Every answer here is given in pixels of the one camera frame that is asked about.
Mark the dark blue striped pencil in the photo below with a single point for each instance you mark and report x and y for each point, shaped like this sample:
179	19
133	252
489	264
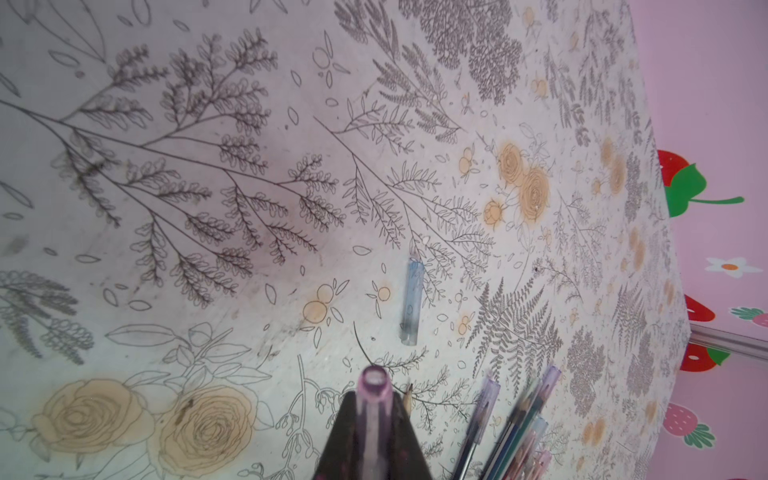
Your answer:
407	399

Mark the bundle of capped pencils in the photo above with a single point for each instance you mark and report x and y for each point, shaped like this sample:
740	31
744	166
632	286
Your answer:
516	429

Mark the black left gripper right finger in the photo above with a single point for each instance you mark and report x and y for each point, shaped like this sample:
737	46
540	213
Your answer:
405	459

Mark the clear pink pencil cap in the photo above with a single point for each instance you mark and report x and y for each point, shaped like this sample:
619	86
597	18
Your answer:
374	403

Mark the clear blue pencil cap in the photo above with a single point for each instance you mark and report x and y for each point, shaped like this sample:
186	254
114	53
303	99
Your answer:
410	319

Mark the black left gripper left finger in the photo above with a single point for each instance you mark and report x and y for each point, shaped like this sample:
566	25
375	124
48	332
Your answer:
339	459

